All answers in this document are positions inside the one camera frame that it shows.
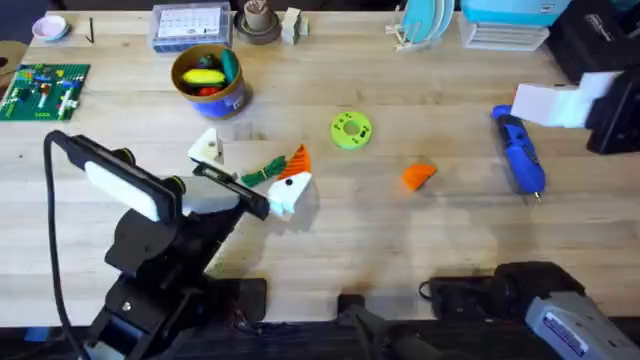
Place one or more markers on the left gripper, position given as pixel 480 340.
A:
pixel 215 197

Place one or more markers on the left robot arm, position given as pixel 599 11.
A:
pixel 150 310

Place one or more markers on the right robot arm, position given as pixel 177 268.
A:
pixel 575 322

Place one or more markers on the blue electric screwdriver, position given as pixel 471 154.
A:
pixel 520 155

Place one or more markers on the brown tub with toys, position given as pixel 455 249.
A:
pixel 220 102

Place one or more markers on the green disc with holes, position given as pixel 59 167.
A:
pixel 345 137

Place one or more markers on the black wrist plate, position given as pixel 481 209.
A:
pixel 122 187

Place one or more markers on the white blocks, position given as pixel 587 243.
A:
pixel 292 25

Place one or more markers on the clear plastic box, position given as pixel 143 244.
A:
pixel 192 25

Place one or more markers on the orange ribbed wedge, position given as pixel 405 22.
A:
pixel 417 176

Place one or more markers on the white peg rack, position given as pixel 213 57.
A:
pixel 405 42

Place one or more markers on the black hex key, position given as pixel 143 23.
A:
pixel 91 30

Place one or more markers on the green board with blocks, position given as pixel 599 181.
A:
pixel 42 95

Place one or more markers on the teal plate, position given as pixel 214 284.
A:
pixel 425 17

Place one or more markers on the pink bowl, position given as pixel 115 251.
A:
pixel 50 27

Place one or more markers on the white ribbed box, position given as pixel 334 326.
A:
pixel 500 37

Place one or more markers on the teal box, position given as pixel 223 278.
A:
pixel 510 10

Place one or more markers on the black box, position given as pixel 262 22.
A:
pixel 590 35

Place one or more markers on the black rail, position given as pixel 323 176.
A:
pixel 290 342

